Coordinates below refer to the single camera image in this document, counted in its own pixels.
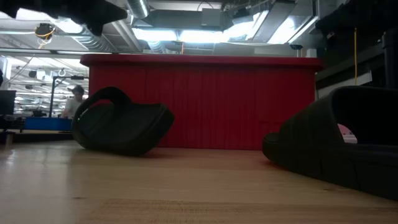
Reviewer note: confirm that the black slide sandal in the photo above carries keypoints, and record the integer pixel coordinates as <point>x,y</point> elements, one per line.
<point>311,149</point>
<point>124,130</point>

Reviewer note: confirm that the blue bin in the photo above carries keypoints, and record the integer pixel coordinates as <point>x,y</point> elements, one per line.
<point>46,123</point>

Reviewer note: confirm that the red plastic bin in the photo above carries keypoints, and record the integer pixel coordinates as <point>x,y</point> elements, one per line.
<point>217,102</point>

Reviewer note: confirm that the person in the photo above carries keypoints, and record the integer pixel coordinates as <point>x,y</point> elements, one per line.
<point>74,104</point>

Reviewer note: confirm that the black monitor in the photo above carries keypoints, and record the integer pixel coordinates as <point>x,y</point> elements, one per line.
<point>7,102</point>

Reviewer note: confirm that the grey ceiling box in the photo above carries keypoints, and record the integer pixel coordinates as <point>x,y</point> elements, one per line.
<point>211,17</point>

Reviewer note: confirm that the silver ventilation duct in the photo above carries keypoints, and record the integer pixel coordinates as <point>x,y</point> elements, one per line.
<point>138,7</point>

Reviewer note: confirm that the black metal stand frame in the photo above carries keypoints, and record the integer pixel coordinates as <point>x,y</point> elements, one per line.
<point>52,96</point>

